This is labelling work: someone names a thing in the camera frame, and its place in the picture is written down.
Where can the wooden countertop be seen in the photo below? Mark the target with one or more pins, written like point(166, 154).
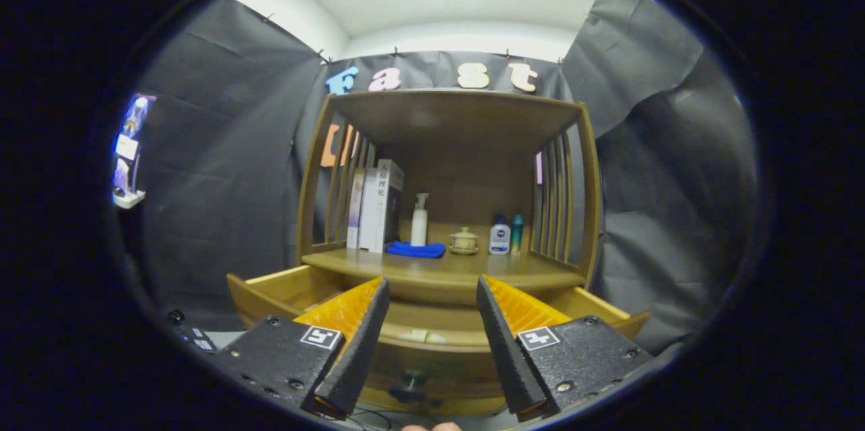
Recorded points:
point(473, 269)

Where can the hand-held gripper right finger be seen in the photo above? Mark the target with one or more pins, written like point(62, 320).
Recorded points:
point(510, 357)

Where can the black drawer knob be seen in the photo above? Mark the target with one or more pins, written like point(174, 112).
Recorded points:
point(409, 392)

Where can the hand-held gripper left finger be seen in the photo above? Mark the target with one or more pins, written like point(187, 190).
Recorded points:
point(358, 357)

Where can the black device with stickers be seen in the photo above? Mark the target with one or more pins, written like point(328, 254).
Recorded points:
point(199, 340)

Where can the teal bottle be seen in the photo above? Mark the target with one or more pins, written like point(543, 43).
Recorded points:
point(517, 235)

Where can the white lotion bottle blue cap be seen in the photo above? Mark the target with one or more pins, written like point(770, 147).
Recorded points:
point(499, 238)

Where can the wooden cabinet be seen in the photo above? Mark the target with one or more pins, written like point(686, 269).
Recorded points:
point(466, 167)

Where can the thin purple white book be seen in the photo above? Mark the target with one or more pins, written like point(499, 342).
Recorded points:
point(355, 215)

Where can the white wall shelf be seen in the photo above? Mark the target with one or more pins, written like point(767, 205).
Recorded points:
point(128, 199)

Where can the wooden drawer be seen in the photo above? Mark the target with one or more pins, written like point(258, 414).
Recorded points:
point(446, 370)

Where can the black backdrop cloth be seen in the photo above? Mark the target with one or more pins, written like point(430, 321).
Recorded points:
point(223, 167)

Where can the blue cloth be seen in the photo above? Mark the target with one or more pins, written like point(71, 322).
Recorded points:
point(415, 250)

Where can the white pump bottle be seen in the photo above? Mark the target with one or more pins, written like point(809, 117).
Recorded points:
point(419, 228)

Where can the beige lidded ceramic cup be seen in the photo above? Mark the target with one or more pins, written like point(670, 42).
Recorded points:
point(463, 240)

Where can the thick white book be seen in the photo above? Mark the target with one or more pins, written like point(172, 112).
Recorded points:
point(382, 208)

